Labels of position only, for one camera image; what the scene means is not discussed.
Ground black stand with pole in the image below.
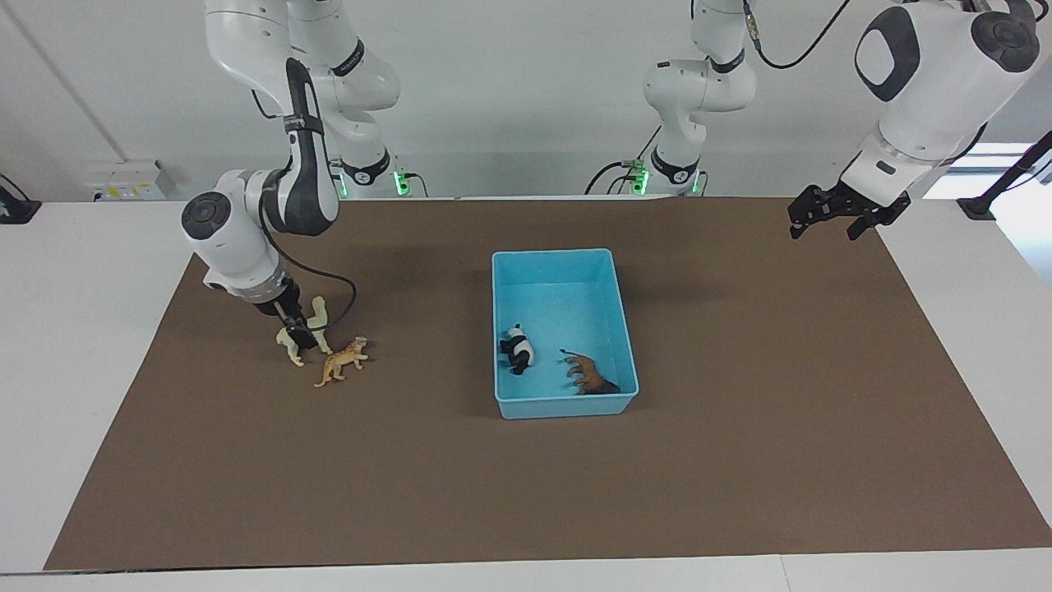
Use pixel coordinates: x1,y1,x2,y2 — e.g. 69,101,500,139
957,130,1052,222

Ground black table clamp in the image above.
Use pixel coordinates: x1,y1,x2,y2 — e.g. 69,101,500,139
0,175,42,225

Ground brown table mat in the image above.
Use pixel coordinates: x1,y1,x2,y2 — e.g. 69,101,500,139
43,197,1052,571

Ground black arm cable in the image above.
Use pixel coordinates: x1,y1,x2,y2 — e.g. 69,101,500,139
251,86,359,326
742,0,852,72

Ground grey wall socket box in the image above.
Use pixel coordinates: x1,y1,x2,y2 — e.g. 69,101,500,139
89,160,171,203

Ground brown lion toy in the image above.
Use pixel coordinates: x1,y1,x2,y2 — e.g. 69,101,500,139
561,349,621,395

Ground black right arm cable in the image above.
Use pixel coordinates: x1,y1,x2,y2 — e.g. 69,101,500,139
251,86,359,326

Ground black and white panda toy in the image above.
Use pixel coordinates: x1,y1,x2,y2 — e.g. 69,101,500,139
500,324,535,376

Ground cream llama toy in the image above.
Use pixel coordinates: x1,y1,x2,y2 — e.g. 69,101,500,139
275,296,334,367

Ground orange striped tiger toy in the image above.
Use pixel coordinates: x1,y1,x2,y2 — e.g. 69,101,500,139
314,336,369,388

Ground black base cables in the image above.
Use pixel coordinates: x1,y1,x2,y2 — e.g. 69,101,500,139
584,123,663,197

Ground light blue storage box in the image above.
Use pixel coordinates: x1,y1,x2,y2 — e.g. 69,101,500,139
491,248,639,420

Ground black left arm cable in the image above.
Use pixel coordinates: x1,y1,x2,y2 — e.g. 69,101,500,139
742,0,852,72

